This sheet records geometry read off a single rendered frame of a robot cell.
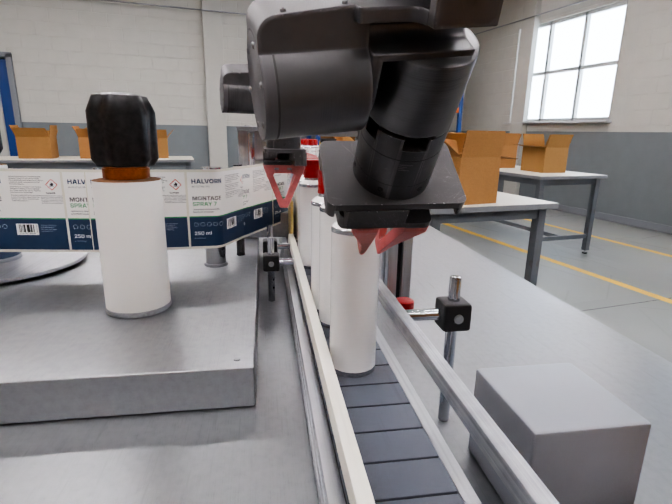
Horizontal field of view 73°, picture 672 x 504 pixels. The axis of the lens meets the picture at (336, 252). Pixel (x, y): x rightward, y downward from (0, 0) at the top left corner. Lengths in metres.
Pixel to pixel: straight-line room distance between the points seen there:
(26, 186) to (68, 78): 7.49
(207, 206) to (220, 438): 0.48
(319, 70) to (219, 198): 0.65
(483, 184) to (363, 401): 2.13
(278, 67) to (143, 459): 0.39
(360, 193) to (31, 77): 8.26
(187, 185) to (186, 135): 7.41
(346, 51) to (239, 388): 0.40
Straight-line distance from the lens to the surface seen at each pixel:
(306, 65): 0.25
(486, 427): 0.31
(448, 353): 0.50
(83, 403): 0.58
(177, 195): 0.88
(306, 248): 0.87
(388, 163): 0.30
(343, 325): 0.48
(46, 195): 0.94
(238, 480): 0.47
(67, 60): 8.45
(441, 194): 0.34
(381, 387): 0.49
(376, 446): 0.42
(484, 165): 2.51
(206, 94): 8.22
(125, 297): 0.69
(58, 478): 0.52
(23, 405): 0.60
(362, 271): 0.46
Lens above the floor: 1.13
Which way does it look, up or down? 15 degrees down
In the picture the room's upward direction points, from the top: 1 degrees clockwise
